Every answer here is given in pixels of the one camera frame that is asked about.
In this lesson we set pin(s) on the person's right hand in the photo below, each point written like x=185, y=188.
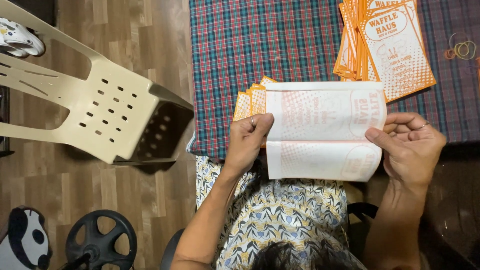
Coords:
x=412, y=153

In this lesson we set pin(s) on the person's left hand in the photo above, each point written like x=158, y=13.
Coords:
x=243, y=146

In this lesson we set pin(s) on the white paper bag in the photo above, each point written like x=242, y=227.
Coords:
x=322, y=131

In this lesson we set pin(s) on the orange dotted paper bag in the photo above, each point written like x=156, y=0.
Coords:
x=267, y=80
x=242, y=107
x=258, y=99

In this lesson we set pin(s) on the floral patterned dress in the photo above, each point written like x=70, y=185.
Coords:
x=281, y=213

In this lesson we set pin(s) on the plaid tablecloth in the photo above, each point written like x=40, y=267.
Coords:
x=262, y=45

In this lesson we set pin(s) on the orange rubber band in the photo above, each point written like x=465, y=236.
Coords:
x=446, y=54

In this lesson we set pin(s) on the stack of orange printed bags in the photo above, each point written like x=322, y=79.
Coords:
x=393, y=48

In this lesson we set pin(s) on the pale large rubber band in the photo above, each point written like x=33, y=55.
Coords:
x=451, y=39

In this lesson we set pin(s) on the yellow rubber band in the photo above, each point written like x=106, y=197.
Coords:
x=473, y=48

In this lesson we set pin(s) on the beige plastic chair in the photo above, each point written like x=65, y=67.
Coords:
x=123, y=123

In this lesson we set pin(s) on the black plastic wheel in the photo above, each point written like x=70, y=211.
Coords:
x=80, y=245

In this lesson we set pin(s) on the black and white panda toy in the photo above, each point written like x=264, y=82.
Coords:
x=26, y=240

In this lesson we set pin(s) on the white clog shoe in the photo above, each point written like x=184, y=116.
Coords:
x=11, y=51
x=22, y=37

